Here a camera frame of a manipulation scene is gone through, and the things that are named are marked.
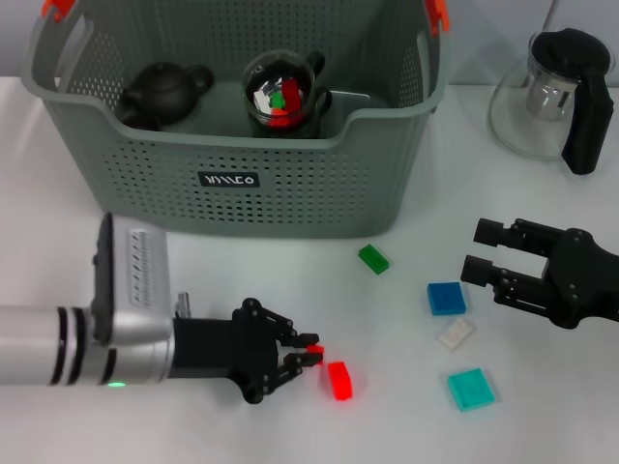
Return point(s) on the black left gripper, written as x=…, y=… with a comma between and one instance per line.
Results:
x=217, y=348

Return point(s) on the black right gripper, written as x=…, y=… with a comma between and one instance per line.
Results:
x=585, y=280

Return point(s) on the long red toy brick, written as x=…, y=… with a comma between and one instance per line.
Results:
x=340, y=382

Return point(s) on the blue square toy plate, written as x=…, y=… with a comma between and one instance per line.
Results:
x=447, y=298

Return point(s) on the white toy brick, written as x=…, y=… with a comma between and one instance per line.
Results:
x=455, y=334

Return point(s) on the green toy brick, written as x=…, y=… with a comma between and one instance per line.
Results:
x=373, y=258
x=278, y=100

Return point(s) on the teal square toy plate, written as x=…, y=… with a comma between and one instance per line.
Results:
x=471, y=389

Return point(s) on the beige toy brick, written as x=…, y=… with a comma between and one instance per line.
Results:
x=261, y=99

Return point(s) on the dark red bent brick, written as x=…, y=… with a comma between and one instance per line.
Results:
x=291, y=92

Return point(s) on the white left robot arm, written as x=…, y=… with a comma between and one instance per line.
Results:
x=38, y=343

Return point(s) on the grey perforated storage basket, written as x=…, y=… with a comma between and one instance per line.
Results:
x=290, y=193

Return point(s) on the short metal left wrist stub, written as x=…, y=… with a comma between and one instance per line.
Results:
x=183, y=303

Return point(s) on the orange basket latch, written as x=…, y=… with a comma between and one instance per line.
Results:
x=439, y=14
x=58, y=7

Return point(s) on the black clay teapot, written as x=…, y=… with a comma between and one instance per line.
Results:
x=164, y=92

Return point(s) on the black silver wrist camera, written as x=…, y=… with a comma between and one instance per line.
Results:
x=140, y=280

